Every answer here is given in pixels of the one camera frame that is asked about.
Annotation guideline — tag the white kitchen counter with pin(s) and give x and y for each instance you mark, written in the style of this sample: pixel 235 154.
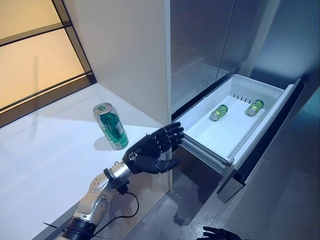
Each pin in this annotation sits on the white kitchen counter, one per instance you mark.
pixel 55 155

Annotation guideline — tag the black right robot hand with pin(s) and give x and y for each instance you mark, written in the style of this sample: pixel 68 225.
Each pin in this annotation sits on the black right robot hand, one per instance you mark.
pixel 220 233

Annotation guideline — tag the stainless steel fridge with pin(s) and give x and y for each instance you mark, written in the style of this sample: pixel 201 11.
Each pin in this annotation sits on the stainless steel fridge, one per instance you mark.
pixel 240 75

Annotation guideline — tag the small green drink can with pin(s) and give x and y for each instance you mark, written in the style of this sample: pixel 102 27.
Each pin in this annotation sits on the small green drink can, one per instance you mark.
pixel 254 107
pixel 218 112

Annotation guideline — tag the tall green drink can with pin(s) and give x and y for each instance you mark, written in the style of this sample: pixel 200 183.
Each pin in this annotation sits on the tall green drink can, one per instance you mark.
pixel 112 126

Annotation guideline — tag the white fridge drawer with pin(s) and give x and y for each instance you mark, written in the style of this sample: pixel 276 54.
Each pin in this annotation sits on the white fridge drawer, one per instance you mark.
pixel 237 125

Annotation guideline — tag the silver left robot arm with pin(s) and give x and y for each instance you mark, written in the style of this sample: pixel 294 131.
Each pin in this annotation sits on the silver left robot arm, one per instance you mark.
pixel 97 197

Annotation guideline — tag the dark framed window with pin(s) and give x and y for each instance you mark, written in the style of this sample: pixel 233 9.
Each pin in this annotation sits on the dark framed window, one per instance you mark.
pixel 37 55

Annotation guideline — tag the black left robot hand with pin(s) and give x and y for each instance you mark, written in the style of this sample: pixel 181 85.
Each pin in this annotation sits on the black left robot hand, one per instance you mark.
pixel 145 155

